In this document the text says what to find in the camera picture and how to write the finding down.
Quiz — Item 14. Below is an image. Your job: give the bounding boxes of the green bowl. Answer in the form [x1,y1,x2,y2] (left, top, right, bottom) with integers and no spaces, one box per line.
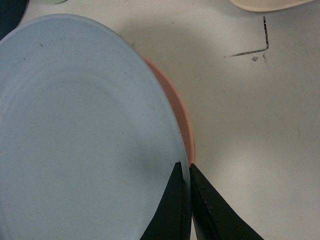
[44,0,67,5]

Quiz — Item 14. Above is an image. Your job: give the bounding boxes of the dark blue saucepan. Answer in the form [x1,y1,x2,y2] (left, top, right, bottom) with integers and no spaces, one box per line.
[0,0,29,40]

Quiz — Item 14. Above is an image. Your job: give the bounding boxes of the blue plate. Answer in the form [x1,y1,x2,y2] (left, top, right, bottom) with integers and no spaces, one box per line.
[0,14,190,240]

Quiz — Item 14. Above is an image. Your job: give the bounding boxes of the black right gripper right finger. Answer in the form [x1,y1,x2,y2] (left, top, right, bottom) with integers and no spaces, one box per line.
[189,164,262,240]

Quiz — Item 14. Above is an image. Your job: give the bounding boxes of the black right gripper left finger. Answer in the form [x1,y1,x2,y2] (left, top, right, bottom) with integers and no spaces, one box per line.
[141,162,186,240]

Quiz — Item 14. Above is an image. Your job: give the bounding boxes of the beige plate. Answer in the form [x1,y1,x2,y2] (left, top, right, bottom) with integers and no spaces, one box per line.
[230,0,313,12]

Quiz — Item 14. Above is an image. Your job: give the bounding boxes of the pink plate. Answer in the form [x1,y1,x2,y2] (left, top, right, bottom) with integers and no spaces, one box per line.
[143,56,196,166]

